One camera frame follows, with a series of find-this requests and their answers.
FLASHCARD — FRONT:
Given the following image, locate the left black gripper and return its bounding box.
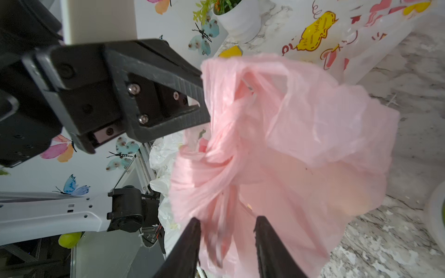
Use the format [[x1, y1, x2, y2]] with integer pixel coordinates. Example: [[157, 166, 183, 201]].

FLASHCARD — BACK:
[[1, 1, 122, 167]]

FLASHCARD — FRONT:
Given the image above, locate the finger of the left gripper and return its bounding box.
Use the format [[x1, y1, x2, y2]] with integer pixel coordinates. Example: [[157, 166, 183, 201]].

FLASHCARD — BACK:
[[103, 39, 210, 142]]

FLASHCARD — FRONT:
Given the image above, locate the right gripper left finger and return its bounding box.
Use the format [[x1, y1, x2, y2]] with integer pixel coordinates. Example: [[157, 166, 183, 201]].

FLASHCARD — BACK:
[[153, 218, 201, 278]]

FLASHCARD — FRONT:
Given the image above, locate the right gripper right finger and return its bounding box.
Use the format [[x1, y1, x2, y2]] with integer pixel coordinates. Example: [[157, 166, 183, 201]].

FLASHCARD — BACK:
[[254, 216, 307, 278]]

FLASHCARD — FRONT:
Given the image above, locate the pink plastic bag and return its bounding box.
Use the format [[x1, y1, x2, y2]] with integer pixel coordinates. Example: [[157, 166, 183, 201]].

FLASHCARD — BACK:
[[169, 54, 399, 278]]

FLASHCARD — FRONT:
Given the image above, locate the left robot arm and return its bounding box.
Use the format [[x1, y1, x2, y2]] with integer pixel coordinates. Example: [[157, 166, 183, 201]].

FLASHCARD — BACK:
[[1, 1, 209, 245]]

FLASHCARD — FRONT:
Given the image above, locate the yellow toy shovel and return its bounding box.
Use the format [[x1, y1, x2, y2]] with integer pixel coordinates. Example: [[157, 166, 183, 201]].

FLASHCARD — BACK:
[[219, 45, 243, 59]]

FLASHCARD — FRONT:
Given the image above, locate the potted flower plant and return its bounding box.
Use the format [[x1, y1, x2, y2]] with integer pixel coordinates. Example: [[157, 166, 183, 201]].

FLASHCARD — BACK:
[[192, 0, 261, 43]]

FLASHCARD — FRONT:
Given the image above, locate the yellow-green ball outside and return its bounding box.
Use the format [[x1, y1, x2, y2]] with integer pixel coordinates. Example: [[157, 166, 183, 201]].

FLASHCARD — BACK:
[[58, 232, 83, 249]]

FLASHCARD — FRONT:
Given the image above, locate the white plastic tray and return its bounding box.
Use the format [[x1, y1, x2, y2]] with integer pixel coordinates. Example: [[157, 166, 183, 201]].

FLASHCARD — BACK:
[[424, 181, 445, 252]]

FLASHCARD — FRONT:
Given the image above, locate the white printed plastic bag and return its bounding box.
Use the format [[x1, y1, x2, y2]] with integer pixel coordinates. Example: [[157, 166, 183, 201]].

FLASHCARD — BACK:
[[215, 0, 439, 84]]

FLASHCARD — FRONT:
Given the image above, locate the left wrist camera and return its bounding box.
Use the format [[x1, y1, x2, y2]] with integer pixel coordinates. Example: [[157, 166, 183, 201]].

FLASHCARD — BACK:
[[60, 0, 137, 45]]

